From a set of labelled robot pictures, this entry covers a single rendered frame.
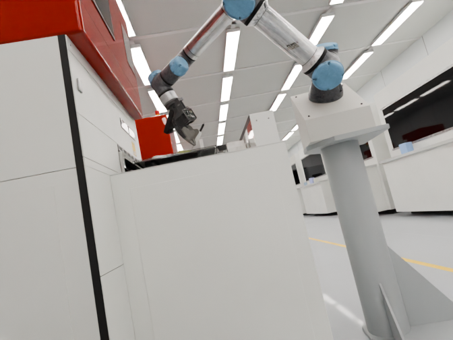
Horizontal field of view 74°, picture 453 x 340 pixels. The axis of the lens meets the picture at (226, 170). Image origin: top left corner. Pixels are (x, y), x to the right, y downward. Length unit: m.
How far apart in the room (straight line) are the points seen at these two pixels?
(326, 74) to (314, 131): 0.23
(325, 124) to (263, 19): 0.47
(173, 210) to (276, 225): 0.36
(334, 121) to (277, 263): 0.62
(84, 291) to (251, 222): 0.53
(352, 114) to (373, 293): 0.72
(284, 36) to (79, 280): 1.02
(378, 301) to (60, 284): 1.13
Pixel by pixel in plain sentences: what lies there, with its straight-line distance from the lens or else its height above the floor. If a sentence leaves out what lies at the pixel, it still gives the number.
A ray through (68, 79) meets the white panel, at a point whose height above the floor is 1.08.
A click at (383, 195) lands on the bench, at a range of 5.96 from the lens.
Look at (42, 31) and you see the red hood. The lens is 1.11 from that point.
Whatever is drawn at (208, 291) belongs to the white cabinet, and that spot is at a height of 0.37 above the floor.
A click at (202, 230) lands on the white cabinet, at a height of 0.57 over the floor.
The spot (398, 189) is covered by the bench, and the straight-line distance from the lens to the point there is 5.21.
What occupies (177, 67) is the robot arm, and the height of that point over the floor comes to 1.23.
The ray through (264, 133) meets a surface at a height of 0.87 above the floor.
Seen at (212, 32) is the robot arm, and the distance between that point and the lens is 1.37.
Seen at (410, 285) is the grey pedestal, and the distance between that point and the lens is 1.51.
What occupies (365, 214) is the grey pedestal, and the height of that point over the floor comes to 0.49.
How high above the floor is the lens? 0.61
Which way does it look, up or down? 8 degrees up
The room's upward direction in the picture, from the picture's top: 12 degrees counter-clockwise
